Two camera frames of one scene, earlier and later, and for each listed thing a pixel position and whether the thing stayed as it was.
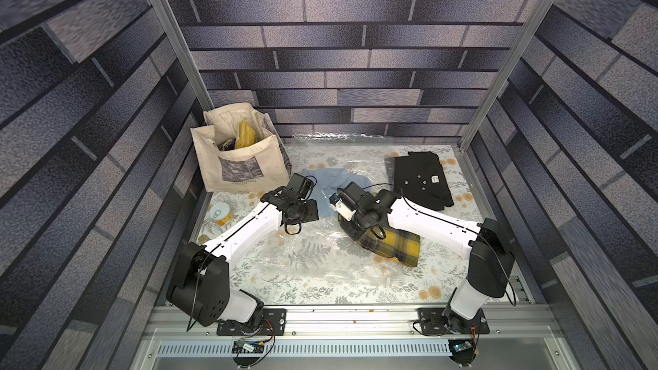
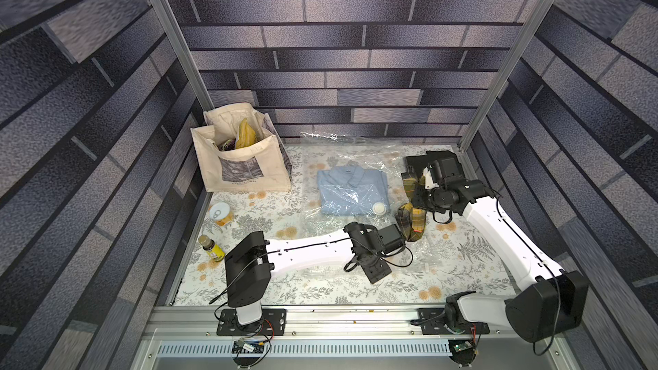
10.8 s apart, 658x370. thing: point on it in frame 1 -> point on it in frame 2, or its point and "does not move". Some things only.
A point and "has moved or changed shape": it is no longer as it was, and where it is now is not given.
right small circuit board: x=463 y=351 does not move
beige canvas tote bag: x=240 y=150 does not move
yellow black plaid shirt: x=404 y=246 has moved or changed shape
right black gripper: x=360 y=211 -> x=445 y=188
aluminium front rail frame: x=352 y=339 does not move
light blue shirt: x=328 y=180 has moved or changed shape
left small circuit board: x=243 y=346 does not move
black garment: x=420 y=177 has moved or changed shape
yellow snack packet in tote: x=246 y=134 does not move
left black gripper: x=314 y=214 -> x=379 y=272
